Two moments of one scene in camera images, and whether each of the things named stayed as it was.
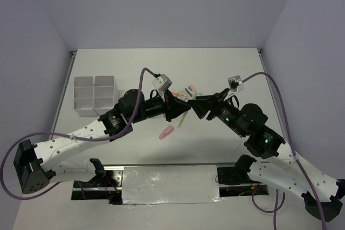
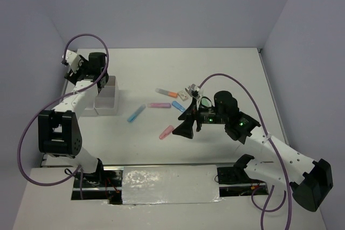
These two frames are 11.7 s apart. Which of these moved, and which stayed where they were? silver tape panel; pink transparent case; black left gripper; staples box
Moved: black left gripper
Stayed: silver tape panel; staples box; pink transparent case
